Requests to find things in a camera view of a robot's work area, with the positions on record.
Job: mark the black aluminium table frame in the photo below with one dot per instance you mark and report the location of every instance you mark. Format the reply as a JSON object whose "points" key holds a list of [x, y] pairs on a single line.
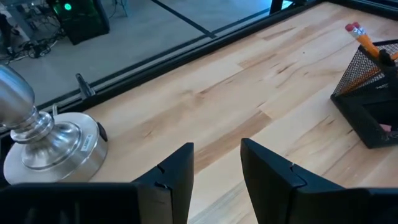
{"points": [[186, 59]]}

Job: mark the black table clamp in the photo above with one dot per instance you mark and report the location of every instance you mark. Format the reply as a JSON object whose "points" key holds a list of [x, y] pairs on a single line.
{"points": [[84, 88]]}

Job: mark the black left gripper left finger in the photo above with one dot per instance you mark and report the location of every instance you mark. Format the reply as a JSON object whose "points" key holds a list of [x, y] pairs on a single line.
{"points": [[174, 186]]}

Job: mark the black hook bracket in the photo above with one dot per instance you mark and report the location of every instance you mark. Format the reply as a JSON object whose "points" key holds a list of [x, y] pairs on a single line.
{"points": [[280, 6]]}

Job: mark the black computer tower green light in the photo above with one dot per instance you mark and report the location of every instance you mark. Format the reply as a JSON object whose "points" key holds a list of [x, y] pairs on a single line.
{"points": [[84, 28]]}

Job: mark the white shade silver table lamp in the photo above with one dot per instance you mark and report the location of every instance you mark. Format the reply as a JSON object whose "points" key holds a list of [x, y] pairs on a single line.
{"points": [[62, 149]]}

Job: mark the black mesh desk organizer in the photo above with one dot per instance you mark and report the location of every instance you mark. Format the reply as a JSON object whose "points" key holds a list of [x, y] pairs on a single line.
{"points": [[357, 115]]}

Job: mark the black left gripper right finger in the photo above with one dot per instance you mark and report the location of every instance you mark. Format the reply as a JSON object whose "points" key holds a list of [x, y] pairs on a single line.
{"points": [[273, 186]]}

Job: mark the orange pencil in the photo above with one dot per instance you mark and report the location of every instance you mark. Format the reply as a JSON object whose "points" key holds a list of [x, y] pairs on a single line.
{"points": [[395, 56], [365, 46], [370, 42]]}

